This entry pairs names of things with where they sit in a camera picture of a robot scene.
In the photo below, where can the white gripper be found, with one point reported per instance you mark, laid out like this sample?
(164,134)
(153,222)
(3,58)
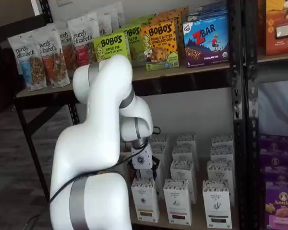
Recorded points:
(141,159)

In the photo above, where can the white patterned pantry box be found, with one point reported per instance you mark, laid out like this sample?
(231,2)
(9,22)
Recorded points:
(222,153)
(185,152)
(161,139)
(161,175)
(222,140)
(162,151)
(183,170)
(220,170)
(186,139)

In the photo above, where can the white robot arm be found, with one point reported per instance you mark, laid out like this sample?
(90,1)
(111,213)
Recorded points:
(98,119)

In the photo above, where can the green Bobo's apple pie box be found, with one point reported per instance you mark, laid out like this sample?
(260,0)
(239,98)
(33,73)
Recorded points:
(135,40)
(110,43)
(141,20)

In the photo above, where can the purple Annie's snack box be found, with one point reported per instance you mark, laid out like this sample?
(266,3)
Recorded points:
(282,208)
(274,159)
(280,175)
(273,143)

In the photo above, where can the black metal shelf unit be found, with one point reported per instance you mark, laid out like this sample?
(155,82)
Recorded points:
(182,81)
(252,119)

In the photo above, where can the white purely elizabeth granola bag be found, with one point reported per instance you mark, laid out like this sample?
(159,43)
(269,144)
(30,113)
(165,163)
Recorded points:
(117,14)
(103,24)
(64,36)

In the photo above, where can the purple Z Bar box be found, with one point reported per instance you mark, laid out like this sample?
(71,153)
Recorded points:
(211,4)
(206,12)
(206,43)

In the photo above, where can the white box black strip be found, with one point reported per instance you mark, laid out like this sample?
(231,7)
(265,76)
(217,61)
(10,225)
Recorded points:
(217,206)

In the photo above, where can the orange Annie's box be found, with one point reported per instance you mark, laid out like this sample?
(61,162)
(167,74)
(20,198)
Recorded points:
(278,28)

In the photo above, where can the red label granola bag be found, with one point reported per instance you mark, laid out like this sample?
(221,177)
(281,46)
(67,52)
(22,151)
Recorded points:
(82,38)

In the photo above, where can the yellow Bobo's peanut butter box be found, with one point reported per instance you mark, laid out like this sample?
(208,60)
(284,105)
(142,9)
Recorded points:
(177,10)
(166,16)
(158,48)

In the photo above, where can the orange label granola bag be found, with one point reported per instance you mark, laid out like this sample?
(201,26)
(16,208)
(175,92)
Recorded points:
(54,62)

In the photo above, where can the white box pink strip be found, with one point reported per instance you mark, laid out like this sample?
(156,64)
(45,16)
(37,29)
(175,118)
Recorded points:
(177,203)

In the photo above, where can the blue label granola bag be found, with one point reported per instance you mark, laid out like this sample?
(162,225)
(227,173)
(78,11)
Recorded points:
(28,64)

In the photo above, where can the white box yellow strip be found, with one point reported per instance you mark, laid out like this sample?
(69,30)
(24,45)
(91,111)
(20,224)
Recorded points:
(145,203)

